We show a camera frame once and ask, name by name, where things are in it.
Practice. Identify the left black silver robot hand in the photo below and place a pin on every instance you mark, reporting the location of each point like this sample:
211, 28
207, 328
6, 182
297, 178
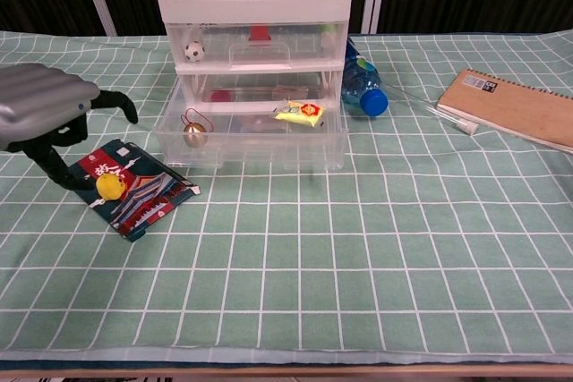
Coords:
40, 104

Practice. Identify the small yellow ball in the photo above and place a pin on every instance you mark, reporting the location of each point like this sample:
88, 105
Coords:
111, 187

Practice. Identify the clear plastic drawer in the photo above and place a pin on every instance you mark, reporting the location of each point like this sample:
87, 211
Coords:
250, 150

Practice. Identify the small soccer ball toy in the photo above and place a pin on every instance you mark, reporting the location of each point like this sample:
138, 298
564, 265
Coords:
195, 51

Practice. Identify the red item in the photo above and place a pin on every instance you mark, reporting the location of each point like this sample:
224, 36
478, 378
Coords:
259, 34

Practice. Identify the green-topped item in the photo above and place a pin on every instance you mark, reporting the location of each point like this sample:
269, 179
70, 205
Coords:
328, 33

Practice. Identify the small red ball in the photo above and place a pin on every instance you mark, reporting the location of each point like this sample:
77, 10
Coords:
221, 96

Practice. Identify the yellow snack packet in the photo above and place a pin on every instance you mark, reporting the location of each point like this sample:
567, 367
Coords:
300, 113

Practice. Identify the blue plastic water bottle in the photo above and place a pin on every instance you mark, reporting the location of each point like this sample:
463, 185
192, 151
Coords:
358, 80

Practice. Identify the green checked tablecloth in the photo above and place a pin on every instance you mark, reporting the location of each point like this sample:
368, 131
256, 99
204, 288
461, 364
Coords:
358, 243

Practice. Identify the brown spiral notebook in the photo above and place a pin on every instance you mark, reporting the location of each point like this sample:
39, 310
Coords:
515, 107

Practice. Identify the white plastic drawer organizer frame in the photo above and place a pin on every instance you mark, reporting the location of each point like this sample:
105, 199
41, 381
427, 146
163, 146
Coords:
255, 6

